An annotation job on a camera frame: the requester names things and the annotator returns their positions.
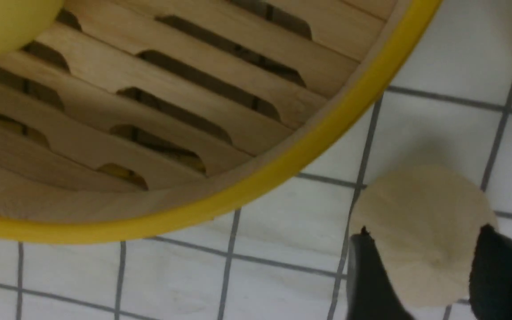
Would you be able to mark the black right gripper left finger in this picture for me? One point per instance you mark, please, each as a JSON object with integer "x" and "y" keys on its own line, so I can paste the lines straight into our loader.
{"x": 370, "y": 294}

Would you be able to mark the beige bun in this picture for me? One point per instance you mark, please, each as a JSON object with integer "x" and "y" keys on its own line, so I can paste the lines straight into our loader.
{"x": 425, "y": 222}

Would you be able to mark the white grid tablecloth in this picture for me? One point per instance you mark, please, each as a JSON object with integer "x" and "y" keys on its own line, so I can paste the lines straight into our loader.
{"x": 282, "y": 257}

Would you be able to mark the yellow bun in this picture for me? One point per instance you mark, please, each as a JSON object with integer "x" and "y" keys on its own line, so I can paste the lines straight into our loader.
{"x": 21, "y": 21}

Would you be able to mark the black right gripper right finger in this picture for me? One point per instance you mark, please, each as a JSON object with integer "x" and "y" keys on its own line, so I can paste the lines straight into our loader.
{"x": 490, "y": 282}

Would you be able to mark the bamboo steamer tray yellow rim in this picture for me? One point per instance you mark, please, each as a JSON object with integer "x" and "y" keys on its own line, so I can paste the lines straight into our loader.
{"x": 129, "y": 118}

